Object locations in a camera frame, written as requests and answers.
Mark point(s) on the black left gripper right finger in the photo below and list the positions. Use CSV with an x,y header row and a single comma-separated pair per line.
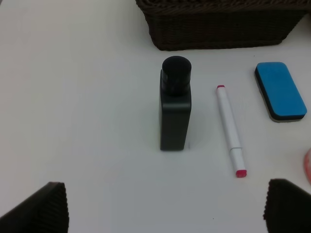
x,y
287,208

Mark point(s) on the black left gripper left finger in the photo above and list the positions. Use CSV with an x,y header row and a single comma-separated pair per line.
x,y
45,211

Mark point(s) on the dark green pump bottle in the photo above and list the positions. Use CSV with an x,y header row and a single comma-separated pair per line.
x,y
174,103

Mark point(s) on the pink bottle white cap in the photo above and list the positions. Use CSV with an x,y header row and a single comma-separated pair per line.
x,y
307,165

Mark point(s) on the white marker red caps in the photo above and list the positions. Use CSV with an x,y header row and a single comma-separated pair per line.
x,y
231,133

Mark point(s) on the blue whiteboard eraser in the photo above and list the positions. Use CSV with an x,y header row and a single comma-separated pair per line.
x,y
280,94

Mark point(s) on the dark brown wicker basket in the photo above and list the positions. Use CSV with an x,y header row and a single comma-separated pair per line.
x,y
220,24

